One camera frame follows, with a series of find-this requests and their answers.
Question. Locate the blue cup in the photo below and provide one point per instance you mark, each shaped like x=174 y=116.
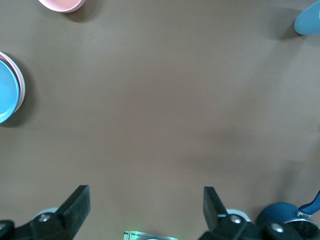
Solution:
x=308 y=22

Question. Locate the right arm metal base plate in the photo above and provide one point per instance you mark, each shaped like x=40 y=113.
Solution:
x=150 y=236

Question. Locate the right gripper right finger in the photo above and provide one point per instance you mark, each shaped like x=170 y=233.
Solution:
x=215 y=217

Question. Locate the pink bowl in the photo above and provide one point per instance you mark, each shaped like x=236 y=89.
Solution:
x=62 y=5

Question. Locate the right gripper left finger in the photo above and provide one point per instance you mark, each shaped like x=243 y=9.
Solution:
x=72 y=215

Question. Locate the blue plate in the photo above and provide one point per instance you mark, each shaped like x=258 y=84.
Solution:
x=7 y=92

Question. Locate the beige plate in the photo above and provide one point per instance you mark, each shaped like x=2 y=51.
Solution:
x=24 y=87

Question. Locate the dark blue saucepan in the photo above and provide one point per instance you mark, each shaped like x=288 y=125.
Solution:
x=277 y=212

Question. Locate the brown table cover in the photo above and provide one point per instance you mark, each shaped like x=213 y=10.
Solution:
x=150 y=100

